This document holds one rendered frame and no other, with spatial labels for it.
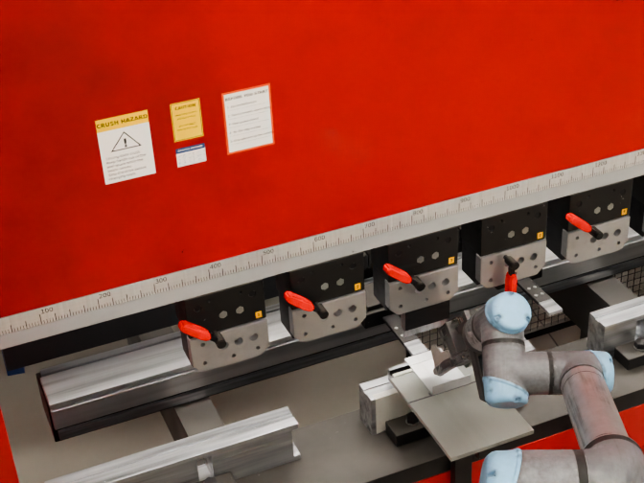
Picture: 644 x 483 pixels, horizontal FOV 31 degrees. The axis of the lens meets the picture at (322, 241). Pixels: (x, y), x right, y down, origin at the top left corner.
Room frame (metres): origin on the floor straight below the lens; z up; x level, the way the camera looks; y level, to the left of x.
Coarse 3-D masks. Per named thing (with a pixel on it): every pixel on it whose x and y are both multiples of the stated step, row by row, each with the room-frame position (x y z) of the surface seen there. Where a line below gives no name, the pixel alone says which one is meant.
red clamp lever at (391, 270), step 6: (384, 264) 1.82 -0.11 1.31; (390, 264) 1.82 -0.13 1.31; (384, 270) 1.81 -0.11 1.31; (390, 270) 1.81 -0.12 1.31; (396, 270) 1.81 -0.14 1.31; (402, 270) 1.83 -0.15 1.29; (396, 276) 1.81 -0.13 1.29; (402, 276) 1.81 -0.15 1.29; (408, 276) 1.82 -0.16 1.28; (414, 276) 1.85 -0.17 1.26; (402, 282) 1.82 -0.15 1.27; (408, 282) 1.82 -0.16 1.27; (414, 282) 1.83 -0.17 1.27; (420, 282) 1.83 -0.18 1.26; (420, 288) 1.82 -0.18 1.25
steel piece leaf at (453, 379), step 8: (432, 360) 1.92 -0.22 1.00; (416, 368) 1.90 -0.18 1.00; (424, 368) 1.90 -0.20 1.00; (432, 368) 1.90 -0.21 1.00; (456, 368) 1.89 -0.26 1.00; (424, 376) 1.87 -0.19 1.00; (432, 376) 1.87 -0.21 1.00; (448, 376) 1.87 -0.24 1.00; (456, 376) 1.87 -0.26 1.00; (464, 376) 1.84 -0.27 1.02; (432, 384) 1.84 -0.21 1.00; (440, 384) 1.82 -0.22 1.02; (448, 384) 1.83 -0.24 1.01; (456, 384) 1.83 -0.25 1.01; (464, 384) 1.84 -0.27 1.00; (432, 392) 1.81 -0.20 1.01; (440, 392) 1.82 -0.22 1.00
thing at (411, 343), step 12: (372, 288) 2.15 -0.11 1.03; (372, 300) 2.11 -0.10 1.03; (372, 312) 2.08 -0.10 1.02; (384, 312) 2.08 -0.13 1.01; (372, 324) 2.07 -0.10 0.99; (396, 324) 2.05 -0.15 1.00; (396, 336) 2.02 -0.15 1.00; (408, 336) 2.00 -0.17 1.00; (408, 348) 1.96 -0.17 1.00; (420, 348) 1.96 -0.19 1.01
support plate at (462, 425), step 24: (408, 384) 1.85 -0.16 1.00; (432, 408) 1.77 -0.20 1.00; (456, 408) 1.77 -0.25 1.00; (480, 408) 1.76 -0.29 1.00; (432, 432) 1.70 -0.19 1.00; (456, 432) 1.70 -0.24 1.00; (480, 432) 1.69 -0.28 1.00; (504, 432) 1.69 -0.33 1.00; (528, 432) 1.69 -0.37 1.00; (456, 456) 1.63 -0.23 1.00
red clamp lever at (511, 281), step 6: (504, 258) 1.93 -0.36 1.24; (510, 258) 1.92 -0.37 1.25; (510, 264) 1.90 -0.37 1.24; (516, 264) 1.90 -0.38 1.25; (510, 270) 1.91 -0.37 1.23; (510, 276) 1.91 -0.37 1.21; (516, 276) 1.91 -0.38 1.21; (510, 282) 1.90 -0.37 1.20; (516, 282) 1.90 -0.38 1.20; (510, 288) 1.90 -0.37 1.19; (516, 288) 1.90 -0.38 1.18
